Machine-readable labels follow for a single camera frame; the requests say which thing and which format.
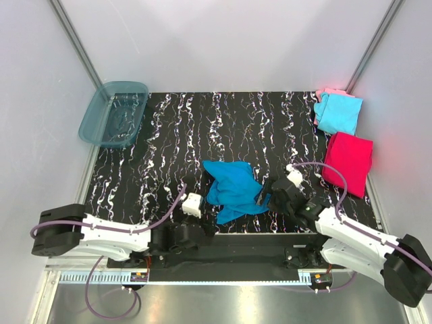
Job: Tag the light blue folded shirt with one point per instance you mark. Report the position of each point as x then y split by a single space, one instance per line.
337 113

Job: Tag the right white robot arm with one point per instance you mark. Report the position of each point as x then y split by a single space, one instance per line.
401 265

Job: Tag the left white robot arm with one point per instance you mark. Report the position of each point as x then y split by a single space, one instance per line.
70 229

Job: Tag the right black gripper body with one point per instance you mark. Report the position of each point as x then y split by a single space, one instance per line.
275 205

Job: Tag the pink folded shirt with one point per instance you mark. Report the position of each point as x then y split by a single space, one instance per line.
329 92

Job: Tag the teal plastic bin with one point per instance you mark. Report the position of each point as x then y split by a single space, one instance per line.
113 117

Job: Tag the red folded shirt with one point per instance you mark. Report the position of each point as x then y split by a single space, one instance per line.
352 157

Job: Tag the white slotted cable duct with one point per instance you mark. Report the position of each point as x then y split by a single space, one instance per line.
128 278

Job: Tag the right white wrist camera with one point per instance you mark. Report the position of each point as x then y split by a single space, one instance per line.
294 175

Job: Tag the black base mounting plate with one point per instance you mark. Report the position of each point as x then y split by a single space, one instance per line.
229 256

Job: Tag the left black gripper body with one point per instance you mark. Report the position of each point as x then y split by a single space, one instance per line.
190 221

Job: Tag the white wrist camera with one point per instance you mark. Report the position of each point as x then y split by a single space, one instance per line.
192 205
294 175

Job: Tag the blue t shirt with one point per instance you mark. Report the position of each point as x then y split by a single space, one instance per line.
234 188

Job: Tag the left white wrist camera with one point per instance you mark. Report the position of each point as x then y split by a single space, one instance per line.
192 205

